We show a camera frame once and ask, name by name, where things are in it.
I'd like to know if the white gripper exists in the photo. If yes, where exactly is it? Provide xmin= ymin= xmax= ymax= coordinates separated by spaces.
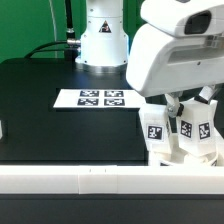
xmin=126 ymin=24 xmax=224 ymax=118

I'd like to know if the white round stool seat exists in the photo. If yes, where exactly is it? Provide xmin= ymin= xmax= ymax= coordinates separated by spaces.
xmin=148 ymin=148 xmax=223 ymax=167

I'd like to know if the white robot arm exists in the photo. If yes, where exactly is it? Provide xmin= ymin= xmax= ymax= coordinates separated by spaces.
xmin=76 ymin=0 xmax=224 ymax=97

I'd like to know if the white marker sheet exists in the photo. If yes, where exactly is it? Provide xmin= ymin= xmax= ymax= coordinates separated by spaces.
xmin=54 ymin=89 xmax=145 ymax=109

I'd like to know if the white block at left edge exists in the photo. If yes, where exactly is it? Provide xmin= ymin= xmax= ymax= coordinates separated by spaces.
xmin=0 ymin=120 xmax=3 ymax=140

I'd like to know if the white front fence bar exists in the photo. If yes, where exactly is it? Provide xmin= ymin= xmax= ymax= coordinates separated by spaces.
xmin=0 ymin=165 xmax=224 ymax=195

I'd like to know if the black cable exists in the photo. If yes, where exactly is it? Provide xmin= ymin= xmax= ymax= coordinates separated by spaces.
xmin=23 ymin=0 xmax=82 ymax=60

